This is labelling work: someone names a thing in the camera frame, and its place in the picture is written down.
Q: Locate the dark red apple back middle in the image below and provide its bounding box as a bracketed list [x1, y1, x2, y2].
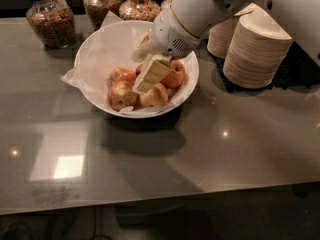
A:
[135, 64, 143, 76]

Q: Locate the red apple back right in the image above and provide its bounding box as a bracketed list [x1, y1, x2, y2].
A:
[161, 60, 185, 89]

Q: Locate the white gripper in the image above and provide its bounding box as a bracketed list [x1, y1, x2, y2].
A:
[131, 8, 200, 94]

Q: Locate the paper bowl stack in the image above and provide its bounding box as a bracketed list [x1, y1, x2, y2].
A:
[223, 10, 293, 89]
[207, 3, 256, 59]

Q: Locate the yellow red apple front left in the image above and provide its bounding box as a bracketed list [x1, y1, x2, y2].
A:
[107, 81, 139, 111]

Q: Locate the paper bowl stack front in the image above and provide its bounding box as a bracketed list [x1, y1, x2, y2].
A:
[223, 10, 293, 89]

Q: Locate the white bowl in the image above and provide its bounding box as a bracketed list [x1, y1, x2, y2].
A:
[73, 20, 200, 120]

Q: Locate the glass cereal jar far left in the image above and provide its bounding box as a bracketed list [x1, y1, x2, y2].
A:
[26, 0, 75, 49]

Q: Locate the paper bowl stack rear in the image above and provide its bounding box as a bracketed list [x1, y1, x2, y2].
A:
[207, 3, 256, 59]

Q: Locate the white paper liner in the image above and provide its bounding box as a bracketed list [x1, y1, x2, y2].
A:
[60, 10, 195, 116]

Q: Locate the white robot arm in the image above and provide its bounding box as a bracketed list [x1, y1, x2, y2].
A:
[132, 0, 320, 66]

